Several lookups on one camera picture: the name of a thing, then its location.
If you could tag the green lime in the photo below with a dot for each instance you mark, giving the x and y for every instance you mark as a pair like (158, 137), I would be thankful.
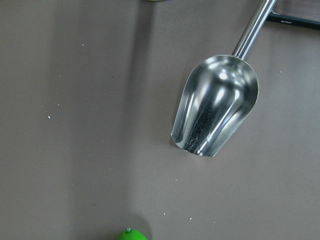
(131, 234)

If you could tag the metal scoop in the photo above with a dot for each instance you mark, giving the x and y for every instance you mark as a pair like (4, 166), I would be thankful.
(219, 94)

